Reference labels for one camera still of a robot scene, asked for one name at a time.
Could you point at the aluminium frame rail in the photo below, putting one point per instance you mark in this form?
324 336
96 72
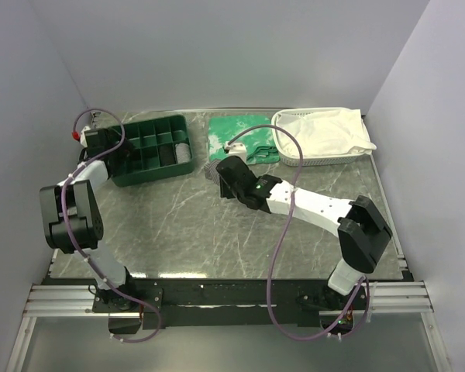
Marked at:
56 301

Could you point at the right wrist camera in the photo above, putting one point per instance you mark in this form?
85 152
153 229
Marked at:
236 149

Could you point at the white cloth in basket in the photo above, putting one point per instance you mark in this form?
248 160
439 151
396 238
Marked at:
325 131

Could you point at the rolled black underwear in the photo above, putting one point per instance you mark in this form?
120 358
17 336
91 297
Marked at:
166 155

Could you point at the white plastic basket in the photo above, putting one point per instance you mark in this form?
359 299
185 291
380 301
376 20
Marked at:
317 157

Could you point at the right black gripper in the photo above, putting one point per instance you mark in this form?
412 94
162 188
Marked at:
225 191

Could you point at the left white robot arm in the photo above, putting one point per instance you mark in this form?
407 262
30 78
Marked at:
72 222

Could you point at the rolled grey striped underwear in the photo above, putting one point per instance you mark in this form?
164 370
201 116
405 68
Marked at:
182 153

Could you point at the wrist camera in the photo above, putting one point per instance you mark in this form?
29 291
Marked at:
236 149
85 136

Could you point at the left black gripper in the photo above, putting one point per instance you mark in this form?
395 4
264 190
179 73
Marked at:
123 151

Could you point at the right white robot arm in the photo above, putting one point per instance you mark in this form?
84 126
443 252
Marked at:
362 230

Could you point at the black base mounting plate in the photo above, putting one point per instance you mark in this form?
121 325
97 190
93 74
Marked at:
214 302

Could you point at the green compartment organizer tray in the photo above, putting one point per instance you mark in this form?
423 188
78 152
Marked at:
142 163

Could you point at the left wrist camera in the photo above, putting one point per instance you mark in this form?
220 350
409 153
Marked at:
85 136

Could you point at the green white patterned underwear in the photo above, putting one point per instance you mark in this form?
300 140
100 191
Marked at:
259 143

